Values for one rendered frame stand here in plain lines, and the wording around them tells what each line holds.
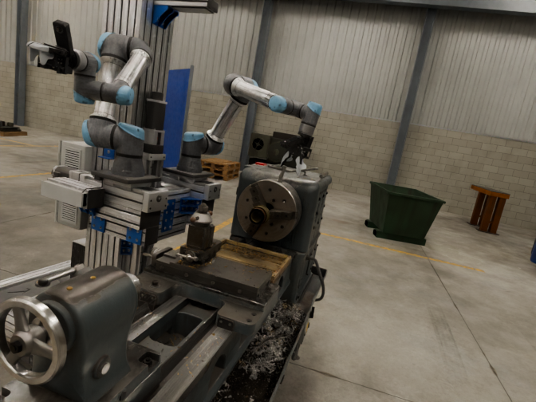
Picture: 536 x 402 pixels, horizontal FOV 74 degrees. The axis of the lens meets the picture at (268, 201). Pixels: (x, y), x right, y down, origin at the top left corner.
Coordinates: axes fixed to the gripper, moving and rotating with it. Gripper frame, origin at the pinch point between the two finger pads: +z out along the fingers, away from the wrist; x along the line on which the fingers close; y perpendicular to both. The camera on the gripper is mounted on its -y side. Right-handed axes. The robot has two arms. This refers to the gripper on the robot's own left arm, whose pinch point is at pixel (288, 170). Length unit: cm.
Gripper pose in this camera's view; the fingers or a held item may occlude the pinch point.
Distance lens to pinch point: 180.3
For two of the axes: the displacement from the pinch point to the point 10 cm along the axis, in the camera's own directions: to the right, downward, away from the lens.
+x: -5.7, -3.9, 7.3
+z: -3.3, 9.1, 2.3
